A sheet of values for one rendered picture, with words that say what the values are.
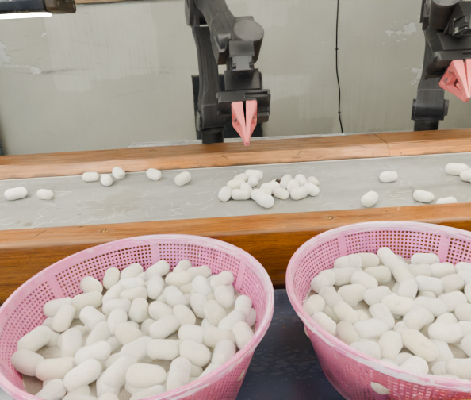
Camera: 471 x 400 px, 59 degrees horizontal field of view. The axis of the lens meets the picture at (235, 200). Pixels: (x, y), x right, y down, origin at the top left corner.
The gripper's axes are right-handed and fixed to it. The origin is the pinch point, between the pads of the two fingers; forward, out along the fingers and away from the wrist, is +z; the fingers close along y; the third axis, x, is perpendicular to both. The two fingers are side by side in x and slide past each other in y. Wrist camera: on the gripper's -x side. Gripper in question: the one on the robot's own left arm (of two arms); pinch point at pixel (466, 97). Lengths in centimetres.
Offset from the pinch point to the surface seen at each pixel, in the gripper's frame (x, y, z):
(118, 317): -20, -58, 44
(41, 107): 148, -173, -137
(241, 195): -1.9, -44.4, 20.9
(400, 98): 144, 62, -127
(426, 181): 1.6, -11.5, 17.6
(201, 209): -2, -51, 23
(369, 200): -6.0, -25.0, 24.9
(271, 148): 11.6, -37.3, 1.8
